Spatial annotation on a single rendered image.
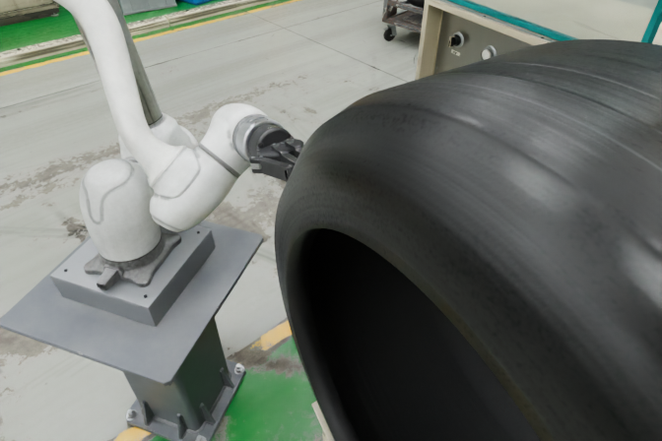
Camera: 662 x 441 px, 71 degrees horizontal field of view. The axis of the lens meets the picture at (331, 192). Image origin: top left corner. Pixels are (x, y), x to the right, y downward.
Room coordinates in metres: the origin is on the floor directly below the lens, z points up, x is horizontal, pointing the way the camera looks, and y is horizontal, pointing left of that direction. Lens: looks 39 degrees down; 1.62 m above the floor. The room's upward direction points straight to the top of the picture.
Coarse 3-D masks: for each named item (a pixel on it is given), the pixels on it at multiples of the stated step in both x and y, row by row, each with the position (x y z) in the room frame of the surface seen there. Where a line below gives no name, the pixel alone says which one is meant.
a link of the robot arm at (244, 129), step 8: (248, 120) 0.73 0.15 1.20; (256, 120) 0.72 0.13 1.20; (264, 120) 0.72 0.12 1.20; (272, 120) 0.72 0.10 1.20; (240, 128) 0.72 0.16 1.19; (248, 128) 0.70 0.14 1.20; (256, 128) 0.70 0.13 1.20; (240, 136) 0.70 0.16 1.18; (248, 136) 0.69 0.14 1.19; (240, 144) 0.69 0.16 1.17; (240, 152) 0.69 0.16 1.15; (248, 152) 0.68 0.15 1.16; (248, 160) 0.68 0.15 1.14
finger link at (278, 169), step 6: (252, 162) 0.60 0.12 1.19; (258, 162) 0.60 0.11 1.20; (264, 162) 0.59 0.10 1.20; (270, 162) 0.58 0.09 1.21; (276, 162) 0.58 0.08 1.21; (282, 162) 0.57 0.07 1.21; (264, 168) 0.59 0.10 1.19; (270, 168) 0.58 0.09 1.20; (276, 168) 0.57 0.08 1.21; (282, 168) 0.56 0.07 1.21; (288, 168) 0.55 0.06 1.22; (270, 174) 0.58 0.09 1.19; (276, 174) 0.57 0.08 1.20; (282, 174) 0.56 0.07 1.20
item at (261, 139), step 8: (264, 128) 0.68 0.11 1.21; (272, 128) 0.68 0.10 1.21; (280, 128) 0.68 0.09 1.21; (256, 136) 0.67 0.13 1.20; (264, 136) 0.66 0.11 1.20; (272, 136) 0.67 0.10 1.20; (280, 136) 0.68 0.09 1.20; (288, 136) 0.69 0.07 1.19; (248, 144) 0.68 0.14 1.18; (256, 144) 0.66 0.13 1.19; (264, 144) 0.66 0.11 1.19; (280, 144) 0.66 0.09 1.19; (256, 152) 0.65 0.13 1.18; (264, 152) 0.63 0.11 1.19; (272, 152) 0.63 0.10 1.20; (288, 152) 0.62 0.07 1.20; (280, 160) 0.61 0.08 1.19
